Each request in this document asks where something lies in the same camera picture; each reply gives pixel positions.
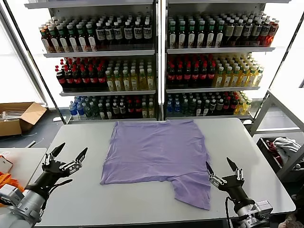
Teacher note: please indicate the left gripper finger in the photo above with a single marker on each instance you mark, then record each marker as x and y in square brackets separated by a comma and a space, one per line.
[79, 158]
[53, 154]

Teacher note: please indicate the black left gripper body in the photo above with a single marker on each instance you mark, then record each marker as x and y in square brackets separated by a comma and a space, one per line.
[47, 178]

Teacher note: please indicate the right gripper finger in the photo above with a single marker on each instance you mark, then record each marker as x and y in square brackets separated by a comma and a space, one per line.
[238, 174]
[211, 177]

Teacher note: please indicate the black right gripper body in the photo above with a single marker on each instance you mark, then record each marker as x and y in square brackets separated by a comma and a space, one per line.
[234, 187]

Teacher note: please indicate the purple t-shirt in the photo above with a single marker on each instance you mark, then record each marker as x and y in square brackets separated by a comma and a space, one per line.
[154, 154]

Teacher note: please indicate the white side table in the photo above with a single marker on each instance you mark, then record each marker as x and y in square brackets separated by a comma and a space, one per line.
[26, 156]

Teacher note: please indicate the small white floor object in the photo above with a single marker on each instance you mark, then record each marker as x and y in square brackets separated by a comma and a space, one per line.
[57, 119]

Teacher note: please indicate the orange cloth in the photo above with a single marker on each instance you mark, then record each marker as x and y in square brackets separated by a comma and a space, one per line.
[9, 180]

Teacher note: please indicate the black plastic crate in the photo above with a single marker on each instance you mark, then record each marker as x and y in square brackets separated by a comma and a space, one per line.
[263, 145]

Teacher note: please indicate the red cloth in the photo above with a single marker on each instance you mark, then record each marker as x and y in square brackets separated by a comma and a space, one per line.
[273, 154]

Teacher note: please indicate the brown cardboard box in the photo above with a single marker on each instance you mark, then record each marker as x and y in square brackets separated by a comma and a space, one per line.
[31, 116]

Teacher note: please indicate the small white box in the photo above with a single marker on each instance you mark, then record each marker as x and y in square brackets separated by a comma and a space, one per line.
[4, 165]

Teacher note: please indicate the blue water bottle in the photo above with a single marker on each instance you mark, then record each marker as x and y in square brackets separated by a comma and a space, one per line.
[177, 109]
[72, 111]
[170, 109]
[80, 112]

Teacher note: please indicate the green tinted bottle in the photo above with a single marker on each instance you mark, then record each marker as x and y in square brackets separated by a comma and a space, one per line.
[185, 108]
[95, 112]
[88, 112]
[192, 108]

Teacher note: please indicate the white grey cloth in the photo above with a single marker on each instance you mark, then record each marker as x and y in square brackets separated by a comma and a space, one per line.
[285, 143]

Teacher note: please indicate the white packing inserts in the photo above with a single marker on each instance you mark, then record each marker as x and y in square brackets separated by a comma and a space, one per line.
[12, 113]

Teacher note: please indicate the dark bottle grey label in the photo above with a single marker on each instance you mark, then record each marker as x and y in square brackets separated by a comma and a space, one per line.
[229, 32]
[115, 110]
[122, 110]
[220, 105]
[213, 105]
[239, 31]

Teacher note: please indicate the yellow juice bottle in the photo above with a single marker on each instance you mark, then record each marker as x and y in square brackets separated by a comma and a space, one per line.
[252, 78]
[142, 82]
[220, 79]
[126, 83]
[151, 111]
[150, 82]
[118, 83]
[248, 107]
[244, 78]
[110, 84]
[145, 111]
[228, 79]
[134, 83]
[259, 78]
[236, 79]
[240, 108]

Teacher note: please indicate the pink patterned fabric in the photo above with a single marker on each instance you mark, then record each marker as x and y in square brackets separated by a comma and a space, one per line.
[293, 222]

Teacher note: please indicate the cola bottle red cap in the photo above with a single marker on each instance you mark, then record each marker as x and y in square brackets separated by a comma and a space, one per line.
[195, 76]
[179, 77]
[171, 77]
[187, 76]
[234, 105]
[138, 110]
[85, 81]
[77, 81]
[94, 80]
[102, 80]
[60, 82]
[130, 110]
[203, 76]
[211, 76]
[227, 105]
[69, 82]

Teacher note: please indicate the black metal pole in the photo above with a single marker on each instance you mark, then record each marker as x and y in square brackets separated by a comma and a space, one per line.
[33, 61]
[270, 83]

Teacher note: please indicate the grey metal shelf rack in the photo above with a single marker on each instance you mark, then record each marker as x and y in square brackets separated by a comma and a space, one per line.
[95, 54]
[213, 50]

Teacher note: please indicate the red tea bottle white cap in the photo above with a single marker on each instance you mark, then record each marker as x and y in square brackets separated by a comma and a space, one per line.
[45, 44]
[53, 42]

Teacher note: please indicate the dark bottle green cap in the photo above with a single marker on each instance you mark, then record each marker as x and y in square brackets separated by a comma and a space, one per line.
[211, 38]
[63, 42]
[82, 42]
[220, 37]
[182, 39]
[91, 42]
[72, 42]
[192, 38]
[201, 38]
[172, 39]

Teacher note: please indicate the dark bottle black white label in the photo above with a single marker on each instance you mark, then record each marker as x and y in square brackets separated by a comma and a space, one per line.
[118, 33]
[266, 31]
[100, 34]
[109, 34]
[249, 31]
[128, 33]
[147, 32]
[138, 32]
[257, 31]

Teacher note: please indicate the red drink bottle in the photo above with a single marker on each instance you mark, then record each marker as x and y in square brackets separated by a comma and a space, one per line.
[274, 32]

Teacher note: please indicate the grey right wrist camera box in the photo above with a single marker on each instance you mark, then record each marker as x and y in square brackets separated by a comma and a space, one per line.
[263, 206]

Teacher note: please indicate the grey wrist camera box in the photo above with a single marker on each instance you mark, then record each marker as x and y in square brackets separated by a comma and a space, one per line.
[10, 193]
[263, 206]

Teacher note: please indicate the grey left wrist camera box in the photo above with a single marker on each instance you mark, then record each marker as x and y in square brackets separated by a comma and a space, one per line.
[10, 193]

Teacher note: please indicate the grey metal frame table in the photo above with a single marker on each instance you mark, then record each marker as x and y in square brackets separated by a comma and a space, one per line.
[261, 111]

